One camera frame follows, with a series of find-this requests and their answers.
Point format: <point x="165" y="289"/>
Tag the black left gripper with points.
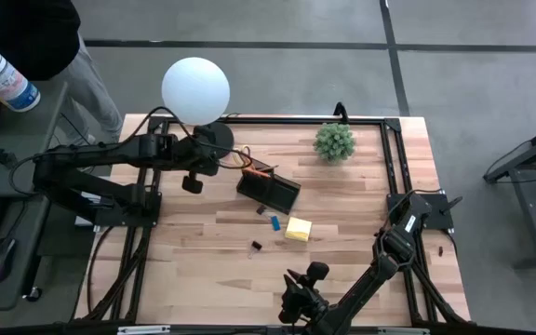
<point x="196" y="156"/>

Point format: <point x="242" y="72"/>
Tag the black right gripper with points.
<point x="310" y="304"/>

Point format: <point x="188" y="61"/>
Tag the orange pencil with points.
<point x="256" y="173"/>

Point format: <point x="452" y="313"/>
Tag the yellow sticky note pad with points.
<point x="298" y="229"/>

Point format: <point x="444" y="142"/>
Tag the black binder clip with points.
<point x="261" y="210"/>
<point x="256" y="245"/>

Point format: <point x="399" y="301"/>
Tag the blue eraser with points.
<point x="275" y="223"/>

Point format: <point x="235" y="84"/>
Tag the black mesh desk organizer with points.
<point x="282" y="195"/>

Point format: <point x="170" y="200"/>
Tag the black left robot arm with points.
<point x="110" y="156"/>

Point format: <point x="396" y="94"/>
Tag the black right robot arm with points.
<point x="396" y="246"/>

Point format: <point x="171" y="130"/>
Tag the white globe table lamp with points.
<point x="196" y="90"/>

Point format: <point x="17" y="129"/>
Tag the white box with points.
<point x="84" y="218"/>

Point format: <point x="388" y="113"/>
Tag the green potted plant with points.
<point x="334" y="142"/>

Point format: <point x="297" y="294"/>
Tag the black side desk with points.
<point x="17" y="135"/>

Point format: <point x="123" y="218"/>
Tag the person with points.
<point x="26" y="37"/>

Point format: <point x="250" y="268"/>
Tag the white wipes canister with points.
<point x="3" y="79"/>

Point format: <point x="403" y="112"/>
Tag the black computer mouse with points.
<point x="0" y="260"/>

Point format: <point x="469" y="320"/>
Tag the black metal stand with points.
<point x="526" y="209"/>

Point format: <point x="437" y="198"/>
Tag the black aluminium table frame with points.
<point x="296" y="120"/>

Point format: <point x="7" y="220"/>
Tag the black clamp mount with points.
<point x="341" y="112"/>

